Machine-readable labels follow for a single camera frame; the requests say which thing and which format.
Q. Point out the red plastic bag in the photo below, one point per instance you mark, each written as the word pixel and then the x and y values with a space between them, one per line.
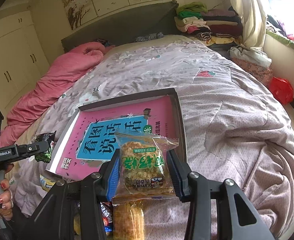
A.
pixel 281 90

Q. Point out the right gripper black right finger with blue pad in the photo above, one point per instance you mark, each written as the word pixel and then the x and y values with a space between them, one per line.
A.
pixel 237 218

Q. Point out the dark grey headboard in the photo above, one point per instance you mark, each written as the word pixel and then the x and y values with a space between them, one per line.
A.
pixel 125 26

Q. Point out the yellow blue snack packet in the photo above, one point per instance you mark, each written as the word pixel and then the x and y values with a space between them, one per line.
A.
pixel 47 183

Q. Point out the cream wardrobe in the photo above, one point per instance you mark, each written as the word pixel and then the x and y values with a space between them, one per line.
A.
pixel 22 59

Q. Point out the cream curtain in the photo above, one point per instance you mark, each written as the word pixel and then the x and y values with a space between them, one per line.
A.
pixel 253 19

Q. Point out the pink quilt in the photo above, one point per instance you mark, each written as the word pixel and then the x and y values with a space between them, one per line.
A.
pixel 63 73

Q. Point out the orange bread roll snack packet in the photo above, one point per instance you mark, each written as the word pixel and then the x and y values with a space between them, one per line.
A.
pixel 128 221

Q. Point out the left hand red nails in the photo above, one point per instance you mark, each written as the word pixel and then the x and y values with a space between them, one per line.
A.
pixel 6 200

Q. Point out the folded clothes pile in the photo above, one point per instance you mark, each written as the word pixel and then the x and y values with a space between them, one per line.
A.
pixel 216 28

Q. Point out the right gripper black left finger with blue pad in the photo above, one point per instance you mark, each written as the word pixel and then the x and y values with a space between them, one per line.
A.
pixel 54 217

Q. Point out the lilac floral duvet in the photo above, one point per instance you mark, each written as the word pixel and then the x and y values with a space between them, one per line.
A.
pixel 234 126

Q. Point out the meat floss cake snack packet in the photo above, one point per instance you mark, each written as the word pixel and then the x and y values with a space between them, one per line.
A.
pixel 143 171

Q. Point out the grey shallow cardboard box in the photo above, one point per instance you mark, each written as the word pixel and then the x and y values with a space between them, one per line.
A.
pixel 88 139

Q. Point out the Snickers chocolate bar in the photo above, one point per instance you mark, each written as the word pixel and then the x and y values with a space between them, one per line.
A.
pixel 107 218

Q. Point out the green black small snack packet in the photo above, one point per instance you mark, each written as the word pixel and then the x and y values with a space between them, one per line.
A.
pixel 47 139

